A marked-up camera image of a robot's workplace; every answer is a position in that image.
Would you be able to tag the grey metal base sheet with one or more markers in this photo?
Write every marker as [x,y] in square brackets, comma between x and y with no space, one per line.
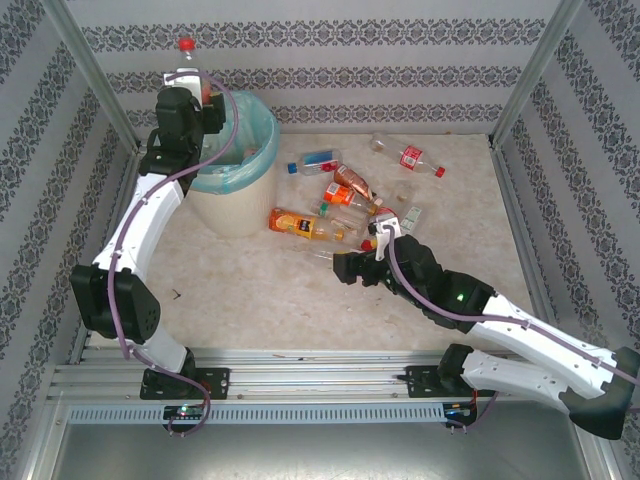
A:
[300,455]

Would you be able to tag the crushed clear plastic bottle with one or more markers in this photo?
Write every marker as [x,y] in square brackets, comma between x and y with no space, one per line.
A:
[325,254]

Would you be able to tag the small circuit board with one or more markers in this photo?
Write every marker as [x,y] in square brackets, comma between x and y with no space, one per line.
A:
[457,410]
[185,412]

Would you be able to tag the right aluminium frame post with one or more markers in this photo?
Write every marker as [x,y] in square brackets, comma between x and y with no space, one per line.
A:
[535,65]

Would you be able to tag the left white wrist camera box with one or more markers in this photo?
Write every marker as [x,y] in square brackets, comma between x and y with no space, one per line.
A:
[192,87]

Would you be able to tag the brown copper plastic bottle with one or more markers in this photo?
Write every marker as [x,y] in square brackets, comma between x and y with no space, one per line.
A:
[352,182]

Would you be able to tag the clear bottle red label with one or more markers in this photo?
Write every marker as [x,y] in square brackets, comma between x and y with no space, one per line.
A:
[410,157]
[186,45]

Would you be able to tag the clear bottle blue cap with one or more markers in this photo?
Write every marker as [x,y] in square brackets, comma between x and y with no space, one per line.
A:
[315,161]

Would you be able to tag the short red label bottle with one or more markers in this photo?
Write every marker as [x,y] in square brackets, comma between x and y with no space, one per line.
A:
[386,213]

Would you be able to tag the clear bottle green cap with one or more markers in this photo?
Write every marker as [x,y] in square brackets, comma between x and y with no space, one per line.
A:
[340,217]

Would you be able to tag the right small circuit board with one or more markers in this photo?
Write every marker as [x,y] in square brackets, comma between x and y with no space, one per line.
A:
[457,410]

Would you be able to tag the large orange juice bottle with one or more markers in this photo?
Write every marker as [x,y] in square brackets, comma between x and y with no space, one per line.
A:
[300,225]

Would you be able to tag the aluminium frame post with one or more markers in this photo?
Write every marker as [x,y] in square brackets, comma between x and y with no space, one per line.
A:
[85,60]
[535,65]

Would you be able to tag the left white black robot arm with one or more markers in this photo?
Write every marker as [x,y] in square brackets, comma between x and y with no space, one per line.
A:
[145,220]

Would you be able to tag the left aluminium side rail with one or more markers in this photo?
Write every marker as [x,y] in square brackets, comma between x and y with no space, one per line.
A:
[124,185]

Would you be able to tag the left small circuit board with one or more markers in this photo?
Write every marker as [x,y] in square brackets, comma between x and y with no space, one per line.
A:
[185,412]

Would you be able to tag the left aluminium frame post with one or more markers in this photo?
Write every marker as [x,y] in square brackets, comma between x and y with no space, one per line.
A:
[85,60]

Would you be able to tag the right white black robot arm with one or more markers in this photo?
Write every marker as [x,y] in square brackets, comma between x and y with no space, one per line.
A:
[500,375]

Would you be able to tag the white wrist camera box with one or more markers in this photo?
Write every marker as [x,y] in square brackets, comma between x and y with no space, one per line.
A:
[192,87]
[382,240]

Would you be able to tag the cream plastic waste bin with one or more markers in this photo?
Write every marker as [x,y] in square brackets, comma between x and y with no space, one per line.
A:
[235,210]

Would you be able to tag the translucent blue bin liner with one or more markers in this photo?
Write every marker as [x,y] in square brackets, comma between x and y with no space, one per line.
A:
[265,145]

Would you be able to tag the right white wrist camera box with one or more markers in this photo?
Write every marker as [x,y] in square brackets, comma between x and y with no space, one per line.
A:
[382,240]

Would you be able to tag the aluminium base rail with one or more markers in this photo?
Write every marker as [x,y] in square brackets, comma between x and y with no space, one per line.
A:
[310,372]

